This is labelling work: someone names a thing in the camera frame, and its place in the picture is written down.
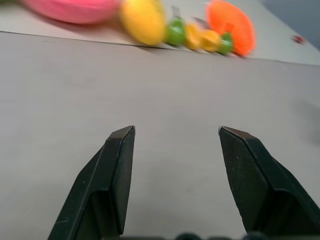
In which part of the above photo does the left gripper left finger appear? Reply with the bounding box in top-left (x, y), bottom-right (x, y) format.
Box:
top-left (46, 125), bottom-right (137, 240)

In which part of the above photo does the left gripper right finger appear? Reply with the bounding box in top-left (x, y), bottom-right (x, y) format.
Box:
top-left (217, 125), bottom-right (320, 240)

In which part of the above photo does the small yellow fruit charm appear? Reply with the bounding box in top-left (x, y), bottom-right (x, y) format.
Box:
top-left (200, 28), bottom-right (223, 53)
top-left (184, 22), bottom-right (205, 51)

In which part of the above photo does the small red object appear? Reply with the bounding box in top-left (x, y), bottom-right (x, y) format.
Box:
top-left (290, 34), bottom-right (306, 46)

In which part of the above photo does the small green fruit charm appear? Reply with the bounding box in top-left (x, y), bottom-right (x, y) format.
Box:
top-left (164, 5), bottom-right (188, 47)
top-left (216, 31), bottom-right (235, 56)

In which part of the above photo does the pink plush toy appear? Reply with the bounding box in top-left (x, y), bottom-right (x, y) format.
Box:
top-left (19, 0), bottom-right (121, 25)

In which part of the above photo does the yellow plush toy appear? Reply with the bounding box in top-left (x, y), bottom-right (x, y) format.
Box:
top-left (119, 0), bottom-right (167, 47)

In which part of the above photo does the orange plush toy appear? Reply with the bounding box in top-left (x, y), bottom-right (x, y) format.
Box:
top-left (204, 0), bottom-right (258, 58)

